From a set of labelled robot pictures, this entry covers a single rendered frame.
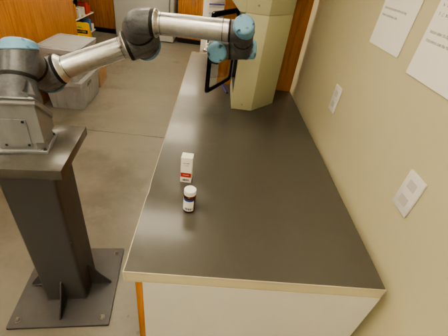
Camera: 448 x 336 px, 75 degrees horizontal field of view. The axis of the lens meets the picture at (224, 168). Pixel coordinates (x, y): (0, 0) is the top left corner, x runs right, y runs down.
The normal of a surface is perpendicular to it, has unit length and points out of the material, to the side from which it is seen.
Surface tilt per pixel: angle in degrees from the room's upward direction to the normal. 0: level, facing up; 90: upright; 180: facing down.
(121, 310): 0
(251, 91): 90
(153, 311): 90
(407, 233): 90
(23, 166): 0
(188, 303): 90
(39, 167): 0
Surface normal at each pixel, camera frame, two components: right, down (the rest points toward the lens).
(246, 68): 0.00, 0.59
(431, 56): -0.99, -0.10
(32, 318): 0.13, -0.80
